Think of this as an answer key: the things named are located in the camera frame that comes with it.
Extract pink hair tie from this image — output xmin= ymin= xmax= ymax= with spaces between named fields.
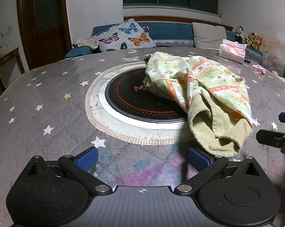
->
xmin=252 ymin=64 xmax=267 ymax=74

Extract brown wooden door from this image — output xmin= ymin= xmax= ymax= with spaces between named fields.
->
xmin=16 ymin=0 xmax=72 ymax=70

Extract butterfly print pillow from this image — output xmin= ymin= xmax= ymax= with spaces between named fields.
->
xmin=92 ymin=18 xmax=157 ymax=52

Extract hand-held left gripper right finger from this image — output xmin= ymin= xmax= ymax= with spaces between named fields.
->
xmin=174 ymin=148 xmax=260 ymax=194

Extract crumpled beige cloth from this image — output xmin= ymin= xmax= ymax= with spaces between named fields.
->
xmin=72 ymin=37 xmax=99 ymax=50

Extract blue sofa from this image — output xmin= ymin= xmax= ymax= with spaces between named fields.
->
xmin=64 ymin=16 xmax=261 ymax=59

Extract panda plush toy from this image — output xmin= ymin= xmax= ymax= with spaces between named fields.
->
xmin=235 ymin=25 xmax=244 ymax=43

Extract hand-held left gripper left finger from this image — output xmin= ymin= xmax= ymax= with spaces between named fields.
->
xmin=26 ymin=147 xmax=111 ymax=194

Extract black round induction cooker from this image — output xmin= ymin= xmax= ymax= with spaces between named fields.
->
xmin=105 ymin=67 xmax=189 ymax=123

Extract white round cooker rim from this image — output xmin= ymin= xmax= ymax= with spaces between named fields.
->
xmin=99 ymin=64 xmax=192 ymax=129

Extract clear plastic box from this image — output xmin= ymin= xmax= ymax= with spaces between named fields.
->
xmin=262 ymin=51 xmax=285 ymax=72

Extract wooden side table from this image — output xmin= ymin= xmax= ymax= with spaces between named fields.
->
xmin=0 ymin=47 xmax=26 ymax=93

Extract grey star-printed tablecloth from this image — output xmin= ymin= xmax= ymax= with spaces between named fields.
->
xmin=0 ymin=47 xmax=285 ymax=227

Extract patterned green orange pants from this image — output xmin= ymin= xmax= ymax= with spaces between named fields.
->
xmin=142 ymin=51 xmax=254 ymax=158

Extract grey pillow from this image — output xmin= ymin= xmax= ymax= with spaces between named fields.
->
xmin=192 ymin=22 xmax=227 ymax=50

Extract yellow green plush toy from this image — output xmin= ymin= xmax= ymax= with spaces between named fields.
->
xmin=244 ymin=32 xmax=256 ymax=48

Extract pink tissue pack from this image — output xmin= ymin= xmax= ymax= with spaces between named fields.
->
xmin=218 ymin=39 xmax=247 ymax=64

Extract orange fox plush toy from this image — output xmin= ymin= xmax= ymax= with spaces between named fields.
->
xmin=254 ymin=35 xmax=263 ymax=51

